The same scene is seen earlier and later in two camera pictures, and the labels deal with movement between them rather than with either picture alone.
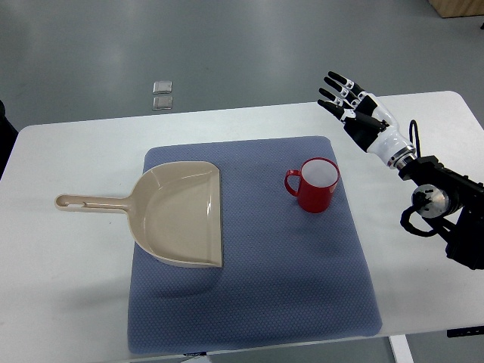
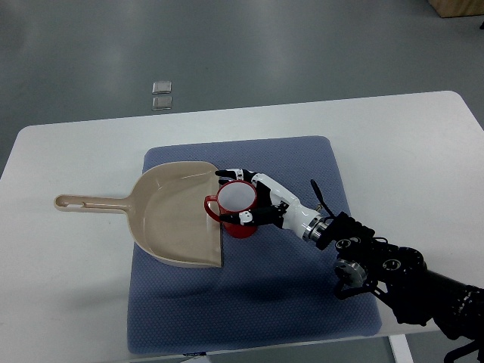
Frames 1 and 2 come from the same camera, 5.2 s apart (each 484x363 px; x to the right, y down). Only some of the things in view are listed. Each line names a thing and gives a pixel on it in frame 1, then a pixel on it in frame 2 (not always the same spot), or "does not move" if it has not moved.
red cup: (318, 179) to (234, 197)
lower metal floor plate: (162, 103) does not move
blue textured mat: (287, 275) does not move
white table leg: (401, 349) does not move
